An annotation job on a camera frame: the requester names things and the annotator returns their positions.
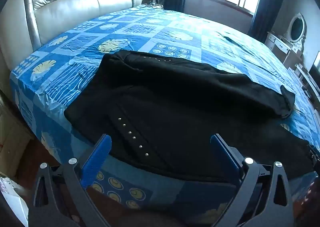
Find beige tufted leather headboard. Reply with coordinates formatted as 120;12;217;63
0;0;144;73

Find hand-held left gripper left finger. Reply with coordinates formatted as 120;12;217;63
29;134;113;227

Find blue patterned bed sheet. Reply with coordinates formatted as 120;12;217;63
10;4;320;220

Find white television stand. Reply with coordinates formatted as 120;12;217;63
294;63;320;107

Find black television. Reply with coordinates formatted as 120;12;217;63
308;51;320;80

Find oval white-framed mirror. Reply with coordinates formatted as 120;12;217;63
288;13;307;51

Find black pants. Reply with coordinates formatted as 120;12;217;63
64;50;316;185

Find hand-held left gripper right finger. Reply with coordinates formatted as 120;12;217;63
209;134;298;227

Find white paper bag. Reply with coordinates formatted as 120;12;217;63
0;172;29;226

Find white dressing table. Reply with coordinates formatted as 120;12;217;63
265;31;303;68

